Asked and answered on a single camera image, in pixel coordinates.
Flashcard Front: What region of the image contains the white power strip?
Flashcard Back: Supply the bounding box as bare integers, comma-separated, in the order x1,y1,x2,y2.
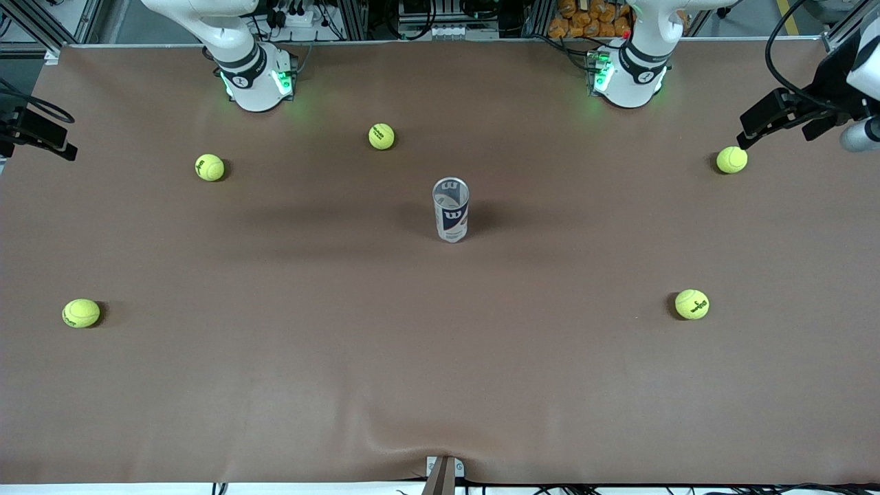
272,5,332,28

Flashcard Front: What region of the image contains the white socket strip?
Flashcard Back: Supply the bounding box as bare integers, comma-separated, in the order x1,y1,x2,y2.
397,23,501,40

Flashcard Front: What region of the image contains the aluminium frame corner post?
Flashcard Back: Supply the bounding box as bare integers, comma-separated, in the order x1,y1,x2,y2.
0,0,104,63
822,0,880,56

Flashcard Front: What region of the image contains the orange packaged snacks pile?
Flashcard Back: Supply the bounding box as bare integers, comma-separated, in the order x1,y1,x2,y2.
549,0,632,39

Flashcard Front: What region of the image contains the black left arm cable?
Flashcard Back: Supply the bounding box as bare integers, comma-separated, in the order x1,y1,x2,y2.
763,0,860,114

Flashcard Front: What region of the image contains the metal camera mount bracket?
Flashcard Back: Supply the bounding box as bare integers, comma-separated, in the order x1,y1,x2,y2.
421,455,465,495

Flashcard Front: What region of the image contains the clear blue tennis ball can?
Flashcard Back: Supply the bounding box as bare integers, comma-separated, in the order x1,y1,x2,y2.
432,177,471,243

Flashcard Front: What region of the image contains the brown table cover mat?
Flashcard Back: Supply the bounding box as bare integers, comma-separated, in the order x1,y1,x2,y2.
0,40,880,485

